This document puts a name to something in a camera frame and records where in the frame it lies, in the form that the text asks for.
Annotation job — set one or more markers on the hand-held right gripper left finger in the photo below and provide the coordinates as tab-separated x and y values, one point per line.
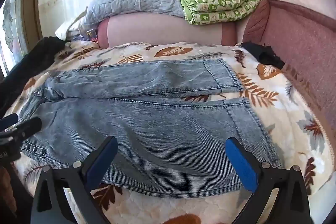
103	158

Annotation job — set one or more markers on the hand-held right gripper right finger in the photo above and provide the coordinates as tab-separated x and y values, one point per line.
240	161

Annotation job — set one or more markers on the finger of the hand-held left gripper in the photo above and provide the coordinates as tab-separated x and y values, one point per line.
8	121
26	127

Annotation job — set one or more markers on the light blue denim pants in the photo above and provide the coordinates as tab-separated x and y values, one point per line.
157	134

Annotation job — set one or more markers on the large black garment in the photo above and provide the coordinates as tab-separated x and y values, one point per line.
31	64

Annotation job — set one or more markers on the leaf print fleece blanket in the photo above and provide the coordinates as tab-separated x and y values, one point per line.
275	108

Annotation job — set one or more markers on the glass panel door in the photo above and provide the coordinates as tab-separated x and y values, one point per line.
15	22

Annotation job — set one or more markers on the white pillow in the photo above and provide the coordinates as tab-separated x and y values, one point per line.
65	28

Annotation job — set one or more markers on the small black cloth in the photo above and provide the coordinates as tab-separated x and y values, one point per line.
262	54

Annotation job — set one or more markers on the pink and red sofa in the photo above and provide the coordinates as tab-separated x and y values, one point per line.
302	37

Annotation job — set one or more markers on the green patterned quilt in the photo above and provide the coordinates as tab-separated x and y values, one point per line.
218	8

